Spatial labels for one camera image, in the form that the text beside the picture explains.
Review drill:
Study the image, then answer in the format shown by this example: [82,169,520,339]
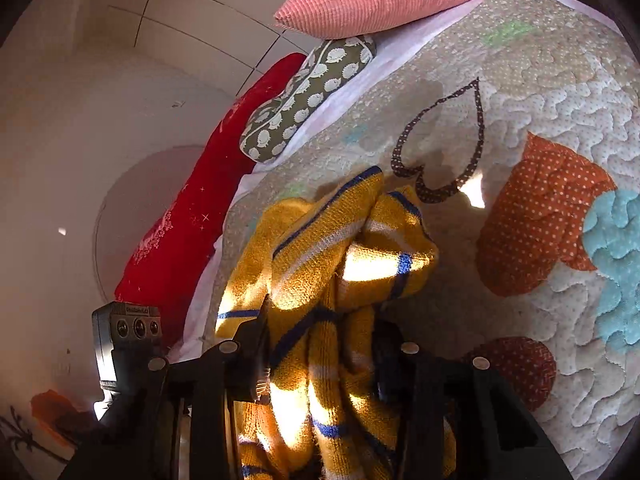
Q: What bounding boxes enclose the patchwork quilt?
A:
[202,0,640,480]

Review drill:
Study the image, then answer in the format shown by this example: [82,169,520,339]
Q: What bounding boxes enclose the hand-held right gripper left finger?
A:
[60,300,273,480]

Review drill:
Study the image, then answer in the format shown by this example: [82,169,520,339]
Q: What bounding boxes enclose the green patterned pillow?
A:
[240,35,377,164]

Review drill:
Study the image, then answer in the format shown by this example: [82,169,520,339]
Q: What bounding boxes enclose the yellow striped sweater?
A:
[215,166,458,480]

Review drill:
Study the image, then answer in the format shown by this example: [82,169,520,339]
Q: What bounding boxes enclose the white glossy wardrobe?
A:
[90,0,311,97]

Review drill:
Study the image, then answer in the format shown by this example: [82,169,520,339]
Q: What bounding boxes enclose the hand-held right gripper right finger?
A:
[372,321,574,480]

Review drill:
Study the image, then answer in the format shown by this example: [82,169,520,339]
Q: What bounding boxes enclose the red pillow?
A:
[114,52,308,352]

